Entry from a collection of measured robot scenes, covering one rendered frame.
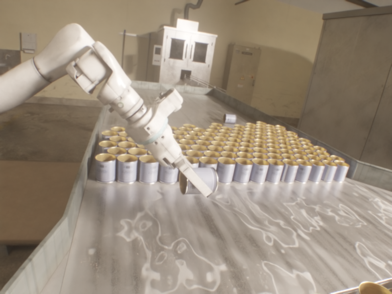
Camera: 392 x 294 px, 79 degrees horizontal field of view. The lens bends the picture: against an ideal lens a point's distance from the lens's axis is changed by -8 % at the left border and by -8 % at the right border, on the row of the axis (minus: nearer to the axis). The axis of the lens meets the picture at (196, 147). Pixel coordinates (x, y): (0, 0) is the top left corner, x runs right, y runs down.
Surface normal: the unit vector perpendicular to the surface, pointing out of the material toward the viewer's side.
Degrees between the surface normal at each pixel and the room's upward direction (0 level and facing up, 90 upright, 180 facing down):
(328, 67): 90
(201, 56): 90
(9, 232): 0
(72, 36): 60
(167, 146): 53
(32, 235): 0
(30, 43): 90
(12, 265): 0
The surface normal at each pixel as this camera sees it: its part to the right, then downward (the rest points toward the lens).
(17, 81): 0.12, 0.29
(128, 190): 0.14, -0.93
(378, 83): -0.96, -0.04
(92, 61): 0.09, 0.09
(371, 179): -0.50, 0.22
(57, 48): -0.32, -0.15
